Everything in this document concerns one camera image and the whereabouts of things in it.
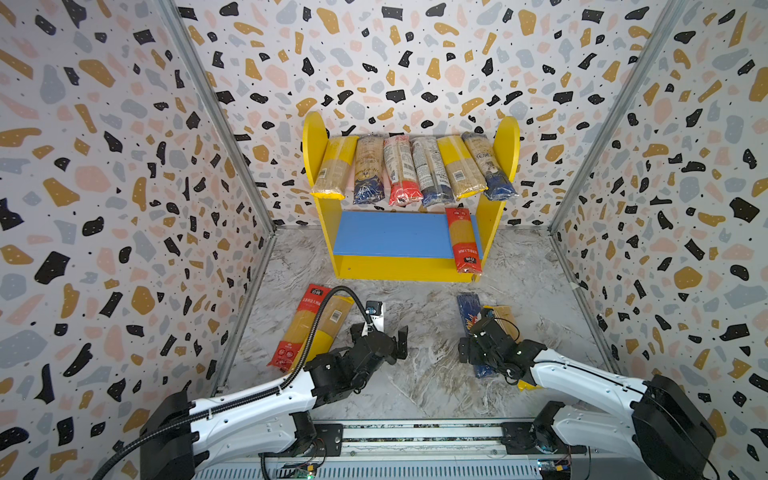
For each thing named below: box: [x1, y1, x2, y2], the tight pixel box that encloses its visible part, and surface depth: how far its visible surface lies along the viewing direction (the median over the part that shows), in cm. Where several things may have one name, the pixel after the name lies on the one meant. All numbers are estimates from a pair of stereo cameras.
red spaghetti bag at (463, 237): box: [445, 207, 483, 274], surface depth 98 cm
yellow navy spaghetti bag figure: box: [461, 131, 519, 201], surface depth 75 cm
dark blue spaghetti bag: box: [353, 136, 386, 204], surface depth 76 cm
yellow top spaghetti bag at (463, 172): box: [437, 135, 489, 198], surface depth 77 cm
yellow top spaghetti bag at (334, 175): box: [310, 136, 360, 201], surface depth 76 cm
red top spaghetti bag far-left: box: [267, 284, 332, 373], surface depth 92 cm
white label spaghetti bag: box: [411, 136, 455, 208], surface depth 76 cm
